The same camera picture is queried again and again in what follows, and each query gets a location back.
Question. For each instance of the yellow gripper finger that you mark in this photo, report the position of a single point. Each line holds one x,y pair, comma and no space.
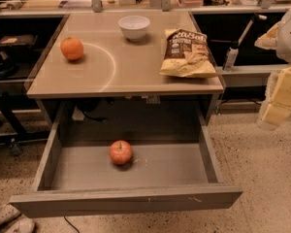
276,107
268,40

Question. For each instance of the red apple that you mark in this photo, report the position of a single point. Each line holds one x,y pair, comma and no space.
120,152

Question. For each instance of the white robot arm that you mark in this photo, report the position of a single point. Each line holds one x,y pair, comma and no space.
283,51

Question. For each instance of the grey open drawer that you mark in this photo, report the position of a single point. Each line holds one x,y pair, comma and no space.
173,167

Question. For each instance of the grey counter cabinet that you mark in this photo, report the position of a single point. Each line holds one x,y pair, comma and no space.
112,66

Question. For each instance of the white bottle with rod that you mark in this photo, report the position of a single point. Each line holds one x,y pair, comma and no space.
233,51

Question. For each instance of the yellow brown chip bag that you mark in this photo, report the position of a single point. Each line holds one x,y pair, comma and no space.
187,55

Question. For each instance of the white ceramic bowl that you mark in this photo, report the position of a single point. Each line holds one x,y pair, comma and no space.
134,28

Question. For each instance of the orange fruit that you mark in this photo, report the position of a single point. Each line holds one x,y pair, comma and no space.
72,48

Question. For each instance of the white shoe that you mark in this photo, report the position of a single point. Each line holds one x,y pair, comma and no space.
9,214

